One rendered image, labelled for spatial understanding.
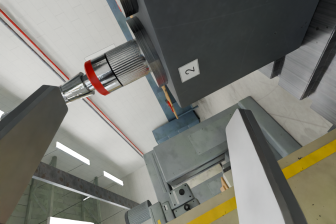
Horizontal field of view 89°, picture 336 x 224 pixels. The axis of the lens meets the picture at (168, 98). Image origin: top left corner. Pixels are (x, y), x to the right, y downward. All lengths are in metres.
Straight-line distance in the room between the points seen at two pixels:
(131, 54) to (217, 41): 0.09
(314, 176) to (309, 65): 1.28
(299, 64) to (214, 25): 0.18
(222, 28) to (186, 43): 0.04
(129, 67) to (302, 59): 0.24
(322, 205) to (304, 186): 0.12
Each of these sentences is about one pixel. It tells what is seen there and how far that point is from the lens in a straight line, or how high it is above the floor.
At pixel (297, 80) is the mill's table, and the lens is 0.34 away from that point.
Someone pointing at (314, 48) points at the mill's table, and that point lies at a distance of 0.30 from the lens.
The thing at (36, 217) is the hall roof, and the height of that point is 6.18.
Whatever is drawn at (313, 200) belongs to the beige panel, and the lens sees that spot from 1.50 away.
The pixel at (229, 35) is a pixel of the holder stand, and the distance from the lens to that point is 0.19.
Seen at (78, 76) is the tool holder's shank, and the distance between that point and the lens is 0.23.
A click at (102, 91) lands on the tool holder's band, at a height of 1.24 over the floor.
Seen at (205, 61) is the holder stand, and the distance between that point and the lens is 0.19.
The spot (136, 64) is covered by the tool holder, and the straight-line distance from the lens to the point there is 0.20.
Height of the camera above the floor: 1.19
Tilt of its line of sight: 3 degrees down
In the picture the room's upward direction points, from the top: 117 degrees counter-clockwise
